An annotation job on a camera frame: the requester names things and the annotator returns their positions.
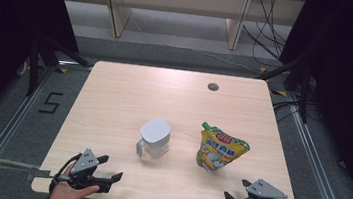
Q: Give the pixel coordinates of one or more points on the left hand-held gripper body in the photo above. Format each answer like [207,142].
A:
[85,164]

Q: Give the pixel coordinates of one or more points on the yellow spouted seasoning pouch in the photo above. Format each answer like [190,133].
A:
[219,151]

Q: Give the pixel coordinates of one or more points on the person's left hand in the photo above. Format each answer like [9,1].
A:
[63,195]

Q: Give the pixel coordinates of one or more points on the grey tape strip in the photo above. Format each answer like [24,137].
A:
[40,173]

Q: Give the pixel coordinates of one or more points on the yellow black tape piece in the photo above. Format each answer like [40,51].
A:
[279,92]
[63,70]
[263,69]

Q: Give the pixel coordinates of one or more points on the black metal stand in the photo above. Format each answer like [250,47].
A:
[304,100]
[33,69]

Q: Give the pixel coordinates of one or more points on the black curtain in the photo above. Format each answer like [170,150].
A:
[351,82]
[5,26]

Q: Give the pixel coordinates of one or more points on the pale wooden shelf unit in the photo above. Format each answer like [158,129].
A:
[117,15]

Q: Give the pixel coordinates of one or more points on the metal floor rail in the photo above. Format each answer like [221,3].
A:
[317,169]
[6,133]

